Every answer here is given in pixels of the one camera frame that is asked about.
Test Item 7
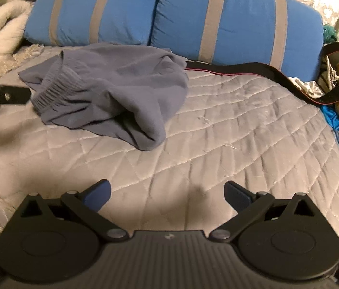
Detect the black strap with red edge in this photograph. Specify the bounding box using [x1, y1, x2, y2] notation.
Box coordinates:
[184, 41, 339, 106]

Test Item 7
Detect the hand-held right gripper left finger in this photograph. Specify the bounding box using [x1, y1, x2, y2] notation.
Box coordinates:
[19, 179, 129, 243]

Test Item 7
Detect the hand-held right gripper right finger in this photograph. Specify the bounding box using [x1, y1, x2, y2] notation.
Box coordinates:
[210, 180, 317, 243]

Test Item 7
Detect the teal cloth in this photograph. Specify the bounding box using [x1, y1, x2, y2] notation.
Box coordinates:
[322, 24, 339, 42]

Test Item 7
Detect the blue pillow with grey stripes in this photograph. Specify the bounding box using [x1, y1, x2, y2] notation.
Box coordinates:
[22, 0, 164, 49]
[150, 0, 324, 82]

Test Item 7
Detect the white satin cloth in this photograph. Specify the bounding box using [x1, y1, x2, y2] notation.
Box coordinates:
[288, 76, 324, 99]

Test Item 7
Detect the quilted bedspread with lace trim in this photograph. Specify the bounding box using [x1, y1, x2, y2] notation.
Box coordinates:
[0, 44, 339, 244]

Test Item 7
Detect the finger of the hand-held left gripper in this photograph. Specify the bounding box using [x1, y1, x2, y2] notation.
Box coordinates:
[0, 76, 32, 114]

